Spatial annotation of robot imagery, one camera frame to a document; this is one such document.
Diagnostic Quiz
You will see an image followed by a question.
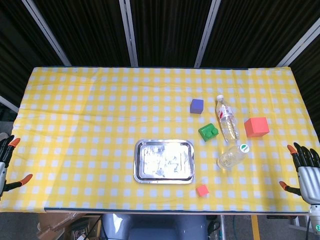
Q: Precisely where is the large orange foam cube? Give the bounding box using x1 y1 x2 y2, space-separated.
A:
243 116 270 138

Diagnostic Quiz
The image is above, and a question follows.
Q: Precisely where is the green toy brick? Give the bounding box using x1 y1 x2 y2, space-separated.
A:
198 123 220 143

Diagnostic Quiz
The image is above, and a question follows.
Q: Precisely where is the white frame post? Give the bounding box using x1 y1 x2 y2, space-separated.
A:
118 0 139 68
193 0 221 68
21 0 71 67
276 17 320 68

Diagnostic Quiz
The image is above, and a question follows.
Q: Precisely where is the small orange foam cube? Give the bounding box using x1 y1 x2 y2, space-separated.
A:
195 184 210 198

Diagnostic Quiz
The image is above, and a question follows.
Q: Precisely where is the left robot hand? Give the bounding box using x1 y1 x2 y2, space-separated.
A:
0 135 34 201

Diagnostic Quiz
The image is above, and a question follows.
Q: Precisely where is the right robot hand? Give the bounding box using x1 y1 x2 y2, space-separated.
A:
279 142 320 205

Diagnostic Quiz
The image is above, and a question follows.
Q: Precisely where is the cardboard box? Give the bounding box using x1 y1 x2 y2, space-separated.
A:
36 212 101 240

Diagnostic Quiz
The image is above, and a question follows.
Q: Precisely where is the long clear plastic bottle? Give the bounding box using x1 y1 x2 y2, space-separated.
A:
215 94 241 144

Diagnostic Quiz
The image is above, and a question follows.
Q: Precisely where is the metal table leg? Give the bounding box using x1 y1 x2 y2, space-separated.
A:
218 214 228 240

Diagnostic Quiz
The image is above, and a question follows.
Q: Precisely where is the metal tray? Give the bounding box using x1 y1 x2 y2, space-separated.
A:
133 138 196 185

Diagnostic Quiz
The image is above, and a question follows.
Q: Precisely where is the yellow checkered tablecloth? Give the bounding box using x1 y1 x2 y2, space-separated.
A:
0 66 320 214

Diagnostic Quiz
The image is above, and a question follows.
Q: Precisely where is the purple foam cube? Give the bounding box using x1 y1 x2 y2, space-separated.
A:
190 98 204 115

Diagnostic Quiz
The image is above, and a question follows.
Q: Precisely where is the small clear bottle green cap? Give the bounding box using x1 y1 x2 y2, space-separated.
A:
216 143 251 170

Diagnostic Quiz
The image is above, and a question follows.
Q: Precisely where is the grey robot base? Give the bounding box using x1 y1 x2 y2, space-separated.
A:
100 213 209 240

